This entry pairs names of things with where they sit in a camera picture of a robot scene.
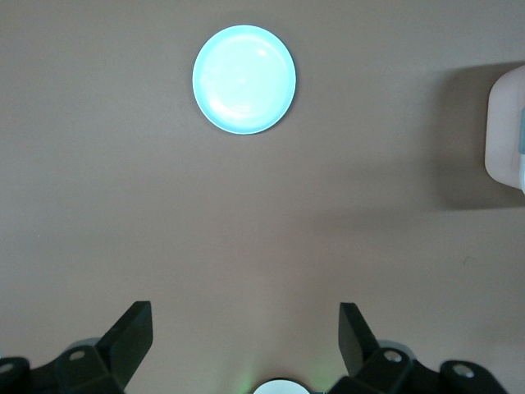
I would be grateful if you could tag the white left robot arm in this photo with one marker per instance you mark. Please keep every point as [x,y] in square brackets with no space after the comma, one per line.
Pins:
[282,388]

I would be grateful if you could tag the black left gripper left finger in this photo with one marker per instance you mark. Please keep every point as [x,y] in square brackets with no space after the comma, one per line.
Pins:
[119,353]

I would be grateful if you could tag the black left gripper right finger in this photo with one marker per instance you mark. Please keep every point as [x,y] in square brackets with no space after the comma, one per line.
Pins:
[365,365]

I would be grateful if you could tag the blue round plate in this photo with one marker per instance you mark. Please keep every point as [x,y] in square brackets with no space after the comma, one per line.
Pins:
[244,80]

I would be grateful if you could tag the white lidded storage box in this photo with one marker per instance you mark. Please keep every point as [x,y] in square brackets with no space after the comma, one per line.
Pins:
[502,131]

